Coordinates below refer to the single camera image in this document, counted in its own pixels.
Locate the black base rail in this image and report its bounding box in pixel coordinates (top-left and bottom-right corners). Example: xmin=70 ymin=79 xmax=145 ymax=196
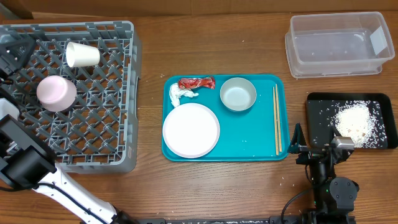
xmin=80 ymin=216 xmax=357 ymax=224

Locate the white paper cup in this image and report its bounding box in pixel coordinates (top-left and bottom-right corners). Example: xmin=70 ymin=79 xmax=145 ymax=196
xmin=66 ymin=42 xmax=100 ymax=68

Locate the black plastic tray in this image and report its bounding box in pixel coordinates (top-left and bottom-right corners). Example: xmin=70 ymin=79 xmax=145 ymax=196
xmin=305 ymin=92 xmax=397 ymax=149

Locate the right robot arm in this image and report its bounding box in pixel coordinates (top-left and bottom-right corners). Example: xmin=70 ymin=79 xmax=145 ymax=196
xmin=280 ymin=123 xmax=359 ymax=224

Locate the pile of white rice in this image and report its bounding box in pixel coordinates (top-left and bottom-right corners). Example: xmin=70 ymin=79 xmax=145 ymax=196
xmin=333 ymin=101 xmax=377 ymax=148

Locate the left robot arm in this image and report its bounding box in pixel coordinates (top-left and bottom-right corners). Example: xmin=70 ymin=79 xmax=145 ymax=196
xmin=1 ymin=34 xmax=141 ymax=223

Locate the clear plastic container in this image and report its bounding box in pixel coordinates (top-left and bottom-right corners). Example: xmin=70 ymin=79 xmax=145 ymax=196
xmin=285 ymin=12 xmax=396 ymax=78

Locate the right wooden chopstick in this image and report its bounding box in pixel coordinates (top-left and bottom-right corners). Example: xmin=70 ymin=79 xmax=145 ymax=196
xmin=275 ymin=84 xmax=282 ymax=152

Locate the left wooden chopstick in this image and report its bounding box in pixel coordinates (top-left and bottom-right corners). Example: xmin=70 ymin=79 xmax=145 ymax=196
xmin=272 ymin=86 xmax=279 ymax=156

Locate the wooden chopstick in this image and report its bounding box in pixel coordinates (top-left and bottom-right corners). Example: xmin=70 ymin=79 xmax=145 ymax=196
xmin=275 ymin=84 xmax=282 ymax=152
xmin=272 ymin=86 xmax=279 ymax=156

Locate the red snack wrapper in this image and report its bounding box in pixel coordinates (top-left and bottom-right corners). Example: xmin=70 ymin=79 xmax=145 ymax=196
xmin=178 ymin=77 xmax=215 ymax=90

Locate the grey dishwasher rack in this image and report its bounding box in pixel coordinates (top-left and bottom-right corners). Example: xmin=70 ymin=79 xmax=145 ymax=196
xmin=1 ymin=21 xmax=142 ymax=174

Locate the grey-green bowl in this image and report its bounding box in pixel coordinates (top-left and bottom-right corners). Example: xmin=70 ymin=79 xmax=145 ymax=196
xmin=220 ymin=77 xmax=257 ymax=111

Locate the teal plastic tray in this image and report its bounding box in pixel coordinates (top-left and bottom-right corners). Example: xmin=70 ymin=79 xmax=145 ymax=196
xmin=162 ymin=74 xmax=290 ymax=162

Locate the large white plate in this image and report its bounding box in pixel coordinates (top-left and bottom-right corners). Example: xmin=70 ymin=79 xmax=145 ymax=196
xmin=162 ymin=103 xmax=221 ymax=159

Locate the crumpled white tissue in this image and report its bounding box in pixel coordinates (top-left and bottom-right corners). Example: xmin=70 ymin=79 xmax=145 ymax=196
xmin=169 ymin=83 xmax=199 ymax=108

